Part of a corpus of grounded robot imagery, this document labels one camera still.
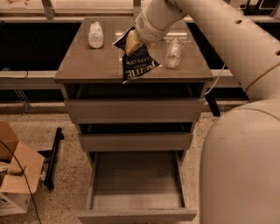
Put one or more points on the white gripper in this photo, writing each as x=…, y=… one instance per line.
x=145, y=28

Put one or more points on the blue chip bag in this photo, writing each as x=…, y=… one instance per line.
x=135, y=66

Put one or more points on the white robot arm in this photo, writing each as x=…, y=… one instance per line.
x=239, y=170

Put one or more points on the grey drawer cabinet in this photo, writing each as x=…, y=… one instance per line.
x=97, y=74

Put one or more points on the grey top drawer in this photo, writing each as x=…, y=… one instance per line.
x=134, y=111

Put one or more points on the grey middle drawer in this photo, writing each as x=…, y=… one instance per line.
x=136, y=142

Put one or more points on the grey open bottom drawer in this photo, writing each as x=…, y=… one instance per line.
x=136, y=187

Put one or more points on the clear plastic bottle right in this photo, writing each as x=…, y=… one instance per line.
x=174, y=52

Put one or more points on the black table leg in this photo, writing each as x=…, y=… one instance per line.
x=213, y=105

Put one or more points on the black metal stand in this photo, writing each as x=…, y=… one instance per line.
x=50, y=158

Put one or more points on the open cardboard box left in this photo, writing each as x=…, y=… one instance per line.
x=22, y=176

